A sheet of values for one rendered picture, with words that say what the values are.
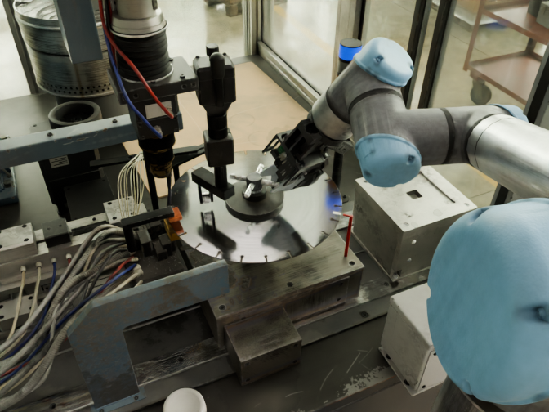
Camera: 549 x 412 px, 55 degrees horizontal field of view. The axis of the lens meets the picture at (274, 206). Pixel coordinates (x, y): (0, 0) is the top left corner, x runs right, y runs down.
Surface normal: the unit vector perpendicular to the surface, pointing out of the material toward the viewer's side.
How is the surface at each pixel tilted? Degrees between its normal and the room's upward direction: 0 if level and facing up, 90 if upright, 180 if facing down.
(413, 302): 0
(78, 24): 90
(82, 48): 90
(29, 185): 0
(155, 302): 90
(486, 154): 86
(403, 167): 112
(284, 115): 0
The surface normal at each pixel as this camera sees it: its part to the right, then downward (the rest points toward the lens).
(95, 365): 0.41, 0.59
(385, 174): 0.10, 0.87
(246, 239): 0.01, -0.77
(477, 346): -0.98, -0.04
